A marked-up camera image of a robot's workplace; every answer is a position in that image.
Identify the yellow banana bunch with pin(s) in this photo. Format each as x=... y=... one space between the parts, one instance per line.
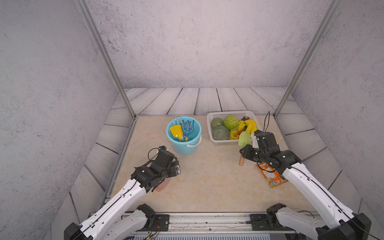
x=248 y=126

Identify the green cabbage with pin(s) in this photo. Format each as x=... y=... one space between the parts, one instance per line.
x=231 y=122

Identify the aluminium frame post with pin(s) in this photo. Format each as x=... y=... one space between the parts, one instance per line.
x=319 y=34
x=87 y=17

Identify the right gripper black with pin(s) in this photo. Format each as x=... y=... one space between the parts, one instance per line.
x=245 y=152

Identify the right aluminium frame post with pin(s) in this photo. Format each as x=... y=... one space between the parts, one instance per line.
x=319 y=34

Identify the yellow bell pepper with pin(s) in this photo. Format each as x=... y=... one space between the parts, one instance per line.
x=234 y=134

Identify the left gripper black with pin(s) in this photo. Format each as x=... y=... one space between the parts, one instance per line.
x=175 y=168

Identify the orange candy bag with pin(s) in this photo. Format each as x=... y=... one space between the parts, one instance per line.
x=272 y=176

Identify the left aluminium frame post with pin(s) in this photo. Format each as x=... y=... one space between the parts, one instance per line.
x=87 y=17

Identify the yellow plastic shovel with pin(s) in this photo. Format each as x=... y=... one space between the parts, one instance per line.
x=177 y=132

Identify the white plastic basket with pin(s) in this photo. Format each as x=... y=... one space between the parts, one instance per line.
x=241 y=115

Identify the netted green melon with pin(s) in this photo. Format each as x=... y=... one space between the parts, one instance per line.
x=221 y=133

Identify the teal rake yellow handle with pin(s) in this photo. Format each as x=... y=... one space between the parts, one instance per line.
x=187 y=127

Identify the aluminium front rail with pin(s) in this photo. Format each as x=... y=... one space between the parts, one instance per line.
x=213 y=226

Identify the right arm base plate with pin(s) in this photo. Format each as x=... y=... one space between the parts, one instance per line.
x=266 y=222

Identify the pink spray bottle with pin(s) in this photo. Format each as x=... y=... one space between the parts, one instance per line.
x=163 y=185

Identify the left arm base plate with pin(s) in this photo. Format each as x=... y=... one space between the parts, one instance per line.
x=160 y=222

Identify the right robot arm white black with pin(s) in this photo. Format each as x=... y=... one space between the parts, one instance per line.
x=338 y=222

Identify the light blue plastic bucket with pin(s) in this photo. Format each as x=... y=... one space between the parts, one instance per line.
x=195 y=138

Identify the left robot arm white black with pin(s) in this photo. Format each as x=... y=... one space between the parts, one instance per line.
x=107 y=223

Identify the smooth green melon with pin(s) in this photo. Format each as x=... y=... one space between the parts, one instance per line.
x=217 y=122

